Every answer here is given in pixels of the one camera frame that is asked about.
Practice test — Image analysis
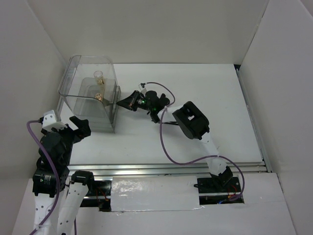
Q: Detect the white foil cover plate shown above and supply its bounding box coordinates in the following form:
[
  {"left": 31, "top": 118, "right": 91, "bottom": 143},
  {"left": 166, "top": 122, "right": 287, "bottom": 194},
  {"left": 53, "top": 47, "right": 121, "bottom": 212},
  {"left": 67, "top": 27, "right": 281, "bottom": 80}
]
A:
[{"left": 111, "top": 176, "right": 201, "bottom": 212}]

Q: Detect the clear acrylic organizer box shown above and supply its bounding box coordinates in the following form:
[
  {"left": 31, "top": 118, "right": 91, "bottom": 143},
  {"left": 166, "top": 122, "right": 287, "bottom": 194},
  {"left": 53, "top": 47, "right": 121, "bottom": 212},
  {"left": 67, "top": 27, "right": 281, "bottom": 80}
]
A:
[{"left": 58, "top": 55, "right": 121, "bottom": 133}]

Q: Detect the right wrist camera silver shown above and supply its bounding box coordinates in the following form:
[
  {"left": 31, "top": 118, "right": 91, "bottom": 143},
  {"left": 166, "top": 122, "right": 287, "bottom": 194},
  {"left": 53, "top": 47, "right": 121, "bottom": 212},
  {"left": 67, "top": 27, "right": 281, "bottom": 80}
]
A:
[{"left": 138, "top": 83, "right": 146, "bottom": 90}]

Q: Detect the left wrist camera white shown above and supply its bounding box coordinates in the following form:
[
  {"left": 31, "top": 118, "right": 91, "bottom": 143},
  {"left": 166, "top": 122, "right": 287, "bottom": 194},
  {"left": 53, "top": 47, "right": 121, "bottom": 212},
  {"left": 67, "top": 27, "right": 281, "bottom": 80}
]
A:
[{"left": 42, "top": 110, "right": 68, "bottom": 132}]

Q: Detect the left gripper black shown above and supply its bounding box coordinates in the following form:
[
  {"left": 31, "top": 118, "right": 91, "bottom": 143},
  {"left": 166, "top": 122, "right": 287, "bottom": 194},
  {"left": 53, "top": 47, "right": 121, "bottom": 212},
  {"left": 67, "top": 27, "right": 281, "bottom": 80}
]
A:
[{"left": 50, "top": 115, "right": 91, "bottom": 164}]

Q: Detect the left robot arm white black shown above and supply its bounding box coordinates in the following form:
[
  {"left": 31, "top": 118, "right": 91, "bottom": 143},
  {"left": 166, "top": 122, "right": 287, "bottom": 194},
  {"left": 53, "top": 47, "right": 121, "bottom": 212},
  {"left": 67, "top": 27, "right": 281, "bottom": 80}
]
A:
[{"left": 26, "top": 113, "right": 96, "bottom": 235}]

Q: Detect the aluminium front rail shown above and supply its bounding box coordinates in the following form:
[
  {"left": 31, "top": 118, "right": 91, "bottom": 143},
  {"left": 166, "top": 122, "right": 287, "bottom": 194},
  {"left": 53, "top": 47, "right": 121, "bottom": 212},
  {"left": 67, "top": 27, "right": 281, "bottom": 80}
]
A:
[{"left": 66, "top": 163, "right": 268, "bottom": 178}]

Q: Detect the small beige bottle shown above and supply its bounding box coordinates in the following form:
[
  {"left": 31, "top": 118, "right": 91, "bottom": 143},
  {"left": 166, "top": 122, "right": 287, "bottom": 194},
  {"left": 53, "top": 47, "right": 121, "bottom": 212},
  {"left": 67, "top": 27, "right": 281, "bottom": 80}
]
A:
[{"left": 95, "top": 93, "right": 110, "bottom": 106}]

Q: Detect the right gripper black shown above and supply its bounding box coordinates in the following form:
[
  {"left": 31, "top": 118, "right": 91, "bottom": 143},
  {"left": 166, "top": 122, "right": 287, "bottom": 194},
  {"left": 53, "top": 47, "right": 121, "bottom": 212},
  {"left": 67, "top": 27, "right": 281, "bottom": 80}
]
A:
[{"left": 118, "top": 90, "right": 154, "bottom": 112}]

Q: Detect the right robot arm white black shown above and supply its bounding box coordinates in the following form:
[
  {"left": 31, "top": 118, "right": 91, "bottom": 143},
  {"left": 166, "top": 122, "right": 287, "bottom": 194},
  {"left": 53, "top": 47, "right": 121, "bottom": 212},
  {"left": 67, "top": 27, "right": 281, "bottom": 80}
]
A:
[{"left": 117, "top": 91, "right": 233, "bottom": 192}]

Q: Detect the thin black eyeliner pencil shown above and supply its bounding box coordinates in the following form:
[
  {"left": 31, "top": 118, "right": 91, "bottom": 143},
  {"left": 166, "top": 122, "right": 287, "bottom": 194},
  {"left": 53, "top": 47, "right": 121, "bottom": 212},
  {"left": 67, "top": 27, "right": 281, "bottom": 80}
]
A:
[{"left": 160, "top": 121, "right": 179, "bottom": 126}]

